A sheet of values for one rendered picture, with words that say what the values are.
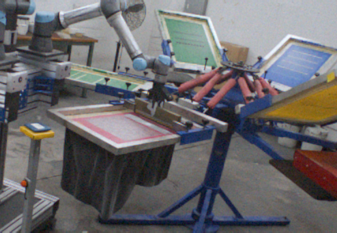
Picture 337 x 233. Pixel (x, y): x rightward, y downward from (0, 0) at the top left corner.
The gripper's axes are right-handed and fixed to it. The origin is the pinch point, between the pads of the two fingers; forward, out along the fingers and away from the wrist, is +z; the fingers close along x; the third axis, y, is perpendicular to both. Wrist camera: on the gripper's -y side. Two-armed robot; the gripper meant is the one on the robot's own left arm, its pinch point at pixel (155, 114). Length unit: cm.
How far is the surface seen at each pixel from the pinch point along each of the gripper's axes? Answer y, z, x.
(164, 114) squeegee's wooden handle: -7.1, -2.2, 1.5
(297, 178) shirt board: -89, 6, -14
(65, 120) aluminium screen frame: 12, 3, 60
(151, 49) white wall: 370, 35, -413
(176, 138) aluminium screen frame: -29.2, 2.9, 15.1
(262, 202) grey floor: -8, 101, -177
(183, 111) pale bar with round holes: -3.7, -1.3, -22.3
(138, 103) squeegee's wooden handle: 14.5, -2.0, 1.4
